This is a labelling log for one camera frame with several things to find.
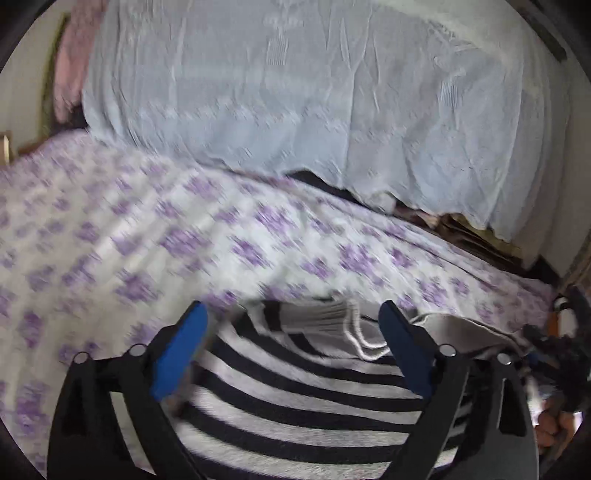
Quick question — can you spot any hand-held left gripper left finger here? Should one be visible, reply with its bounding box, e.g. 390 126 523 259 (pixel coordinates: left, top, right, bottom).
46 301 211 480

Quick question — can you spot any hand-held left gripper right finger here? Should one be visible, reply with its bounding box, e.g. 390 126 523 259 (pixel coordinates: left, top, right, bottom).
378 300 542 480

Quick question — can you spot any black and grey striped sweater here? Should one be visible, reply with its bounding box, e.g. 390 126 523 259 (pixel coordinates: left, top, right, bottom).
173 298 527 480

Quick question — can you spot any person's right hand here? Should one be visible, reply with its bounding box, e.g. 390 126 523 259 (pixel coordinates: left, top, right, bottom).
536 408 578 449

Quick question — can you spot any folded white garment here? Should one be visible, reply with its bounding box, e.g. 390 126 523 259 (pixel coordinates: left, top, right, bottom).
556 298 577 334

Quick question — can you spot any folded navy garment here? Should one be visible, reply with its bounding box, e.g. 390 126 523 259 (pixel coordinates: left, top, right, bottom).
554 285 591 315

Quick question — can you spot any purple floral bedsheet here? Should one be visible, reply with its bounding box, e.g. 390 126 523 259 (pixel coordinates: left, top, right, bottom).
0 134 555 476

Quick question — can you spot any white lace cloth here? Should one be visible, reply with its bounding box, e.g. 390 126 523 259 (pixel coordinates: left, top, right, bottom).
83 0 555 243

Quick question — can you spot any pink floral cloth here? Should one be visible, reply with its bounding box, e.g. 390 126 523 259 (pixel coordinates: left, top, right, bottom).
53 0 107 123

